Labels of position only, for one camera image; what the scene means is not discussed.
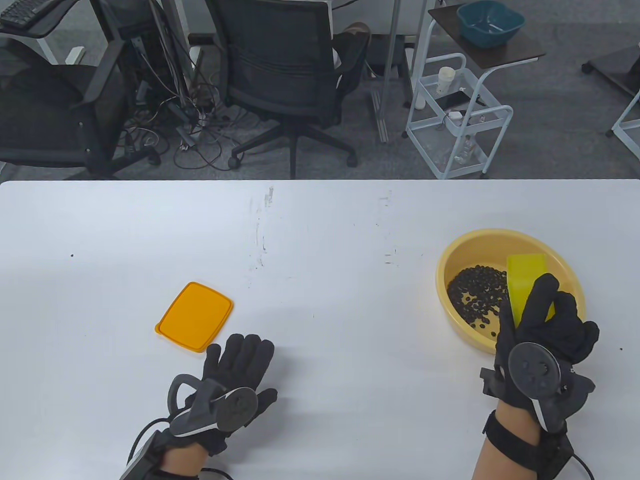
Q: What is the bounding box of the person's left hand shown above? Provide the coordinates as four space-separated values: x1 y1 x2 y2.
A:
165 334 278 457

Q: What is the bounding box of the person's right hand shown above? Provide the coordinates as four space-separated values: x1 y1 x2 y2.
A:
494 273 600 426

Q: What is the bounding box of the yellow plastic container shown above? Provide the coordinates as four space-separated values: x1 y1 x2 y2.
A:
506 253 557 329

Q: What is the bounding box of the orange container lid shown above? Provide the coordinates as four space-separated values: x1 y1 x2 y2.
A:
154 281 235 354

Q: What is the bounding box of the pile of dark coffee beans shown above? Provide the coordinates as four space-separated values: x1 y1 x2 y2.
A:
446 265 511 337

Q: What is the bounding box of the pale yellow plastic basin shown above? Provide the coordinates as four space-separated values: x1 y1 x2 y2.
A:
435 229 586 356

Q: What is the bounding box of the person's right forearm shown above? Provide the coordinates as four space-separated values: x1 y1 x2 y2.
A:
472 410 543 480

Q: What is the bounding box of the grey white tracker controller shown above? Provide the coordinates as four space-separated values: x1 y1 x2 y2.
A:
507 342 597 435
167 374 259 438

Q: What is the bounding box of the black wrist sensor box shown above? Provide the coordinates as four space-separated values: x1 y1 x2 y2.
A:
537 432 576 480
120 432 172 480

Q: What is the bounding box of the clear plastic bottle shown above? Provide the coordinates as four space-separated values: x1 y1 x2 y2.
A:
452 135 474 166

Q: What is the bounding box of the black flat device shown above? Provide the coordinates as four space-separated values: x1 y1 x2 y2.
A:
434 91 487 112

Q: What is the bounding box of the dark top white table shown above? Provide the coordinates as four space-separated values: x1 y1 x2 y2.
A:
581 44 640 162

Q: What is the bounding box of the brown top side table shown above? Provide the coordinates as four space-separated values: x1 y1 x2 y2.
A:
427 4 547 108

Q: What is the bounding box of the black mesh office chair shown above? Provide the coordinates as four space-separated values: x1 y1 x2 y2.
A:
205 0 371 180

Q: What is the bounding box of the teal plastic tub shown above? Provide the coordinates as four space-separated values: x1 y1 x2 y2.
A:
456 1 526 49

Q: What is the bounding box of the black armrest office chair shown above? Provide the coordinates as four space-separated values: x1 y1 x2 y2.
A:
0 40 162 181

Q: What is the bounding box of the black computer tower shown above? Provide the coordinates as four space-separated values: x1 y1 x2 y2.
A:
97 0 193 108

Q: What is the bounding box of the white leg keyboard desk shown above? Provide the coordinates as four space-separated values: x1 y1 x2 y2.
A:
0 0 83 67

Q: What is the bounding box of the black keyboard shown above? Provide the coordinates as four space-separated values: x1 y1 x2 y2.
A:
0 0 52 29

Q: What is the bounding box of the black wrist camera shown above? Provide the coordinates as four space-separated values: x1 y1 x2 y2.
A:
480 367 506 399

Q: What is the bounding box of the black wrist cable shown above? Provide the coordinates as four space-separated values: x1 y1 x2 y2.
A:
570 451 597 480
127 417 233 480

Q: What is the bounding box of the white wire trolley cart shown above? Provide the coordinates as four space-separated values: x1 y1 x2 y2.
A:
404 52 514 180

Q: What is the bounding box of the tangle of floor cables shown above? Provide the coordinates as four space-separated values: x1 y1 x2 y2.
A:
120 75 238 172

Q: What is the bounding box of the grey aluminium profile post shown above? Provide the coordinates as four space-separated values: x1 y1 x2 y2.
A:
371 0 402 144

